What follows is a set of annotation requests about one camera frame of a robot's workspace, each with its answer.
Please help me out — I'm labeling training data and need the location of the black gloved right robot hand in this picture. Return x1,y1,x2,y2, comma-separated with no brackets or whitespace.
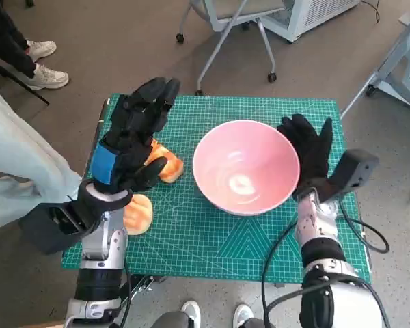
275,113,335,202

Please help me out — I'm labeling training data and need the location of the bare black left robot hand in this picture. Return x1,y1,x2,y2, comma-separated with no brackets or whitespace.
90,77,182,195

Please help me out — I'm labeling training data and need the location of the long toy bread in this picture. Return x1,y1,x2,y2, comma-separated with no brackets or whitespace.
145,138,185,184

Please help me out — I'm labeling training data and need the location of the pink bowl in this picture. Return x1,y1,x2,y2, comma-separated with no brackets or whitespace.
192,119,301,217

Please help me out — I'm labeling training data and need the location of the round toy bread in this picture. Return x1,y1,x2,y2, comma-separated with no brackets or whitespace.
122,193,154,236

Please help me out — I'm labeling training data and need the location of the black metal stand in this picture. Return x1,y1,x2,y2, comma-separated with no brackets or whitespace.
0,56,51,105

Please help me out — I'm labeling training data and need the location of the person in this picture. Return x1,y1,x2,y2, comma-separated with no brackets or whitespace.
0,0,70,90
0,81,83,232

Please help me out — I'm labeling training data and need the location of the green cutting mat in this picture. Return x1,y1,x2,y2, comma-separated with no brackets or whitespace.
61,94,373,285

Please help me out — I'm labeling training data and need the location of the white grilled appliance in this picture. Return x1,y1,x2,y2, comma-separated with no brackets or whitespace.
259,0,361,44

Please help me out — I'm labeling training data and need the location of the metal table leg strut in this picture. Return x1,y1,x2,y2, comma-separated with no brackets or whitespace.
128,275,168,298

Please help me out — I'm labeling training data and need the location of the grey office chair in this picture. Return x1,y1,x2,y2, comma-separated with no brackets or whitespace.
176,0,291,96

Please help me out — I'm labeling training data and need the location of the white right robot shoe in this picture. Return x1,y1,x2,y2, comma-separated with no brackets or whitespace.
232,303,255,324

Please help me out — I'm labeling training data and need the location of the white robot shoe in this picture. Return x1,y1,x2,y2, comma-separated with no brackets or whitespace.
232,303,255,324
180,300,202,324

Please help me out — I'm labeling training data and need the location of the white left robot shoe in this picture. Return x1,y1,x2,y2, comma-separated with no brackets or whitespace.
180,300,202,324

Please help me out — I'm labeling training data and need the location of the dark left robot leg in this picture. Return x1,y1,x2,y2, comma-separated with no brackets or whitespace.
153,310,195,328

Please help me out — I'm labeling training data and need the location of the black table edge rail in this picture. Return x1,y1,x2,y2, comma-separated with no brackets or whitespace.
81,98,111,178

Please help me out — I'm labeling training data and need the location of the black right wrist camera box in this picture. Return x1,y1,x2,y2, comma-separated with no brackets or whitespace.
319,149,379,206

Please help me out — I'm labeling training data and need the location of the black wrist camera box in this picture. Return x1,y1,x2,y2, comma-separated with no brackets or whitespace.
18,201,100,256
319,149,379,206

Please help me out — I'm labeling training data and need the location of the black right camera cable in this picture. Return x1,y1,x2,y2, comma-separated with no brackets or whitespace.
338,200,391,254

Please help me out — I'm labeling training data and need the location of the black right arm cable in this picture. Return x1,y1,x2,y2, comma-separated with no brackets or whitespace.
262,282,392,328
261,223,300,328

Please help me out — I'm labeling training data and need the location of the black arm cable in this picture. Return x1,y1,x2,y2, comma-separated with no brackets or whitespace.
261,223,300,328
121,264,133,328
262,282,392,328

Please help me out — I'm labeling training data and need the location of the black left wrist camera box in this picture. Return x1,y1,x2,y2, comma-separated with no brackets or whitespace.
18,201,100,256

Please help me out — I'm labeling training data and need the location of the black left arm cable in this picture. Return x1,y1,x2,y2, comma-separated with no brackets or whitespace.
121,264,133,328

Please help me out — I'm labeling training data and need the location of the thin black floor cable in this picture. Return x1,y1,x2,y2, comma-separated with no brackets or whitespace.
361,0,381,23

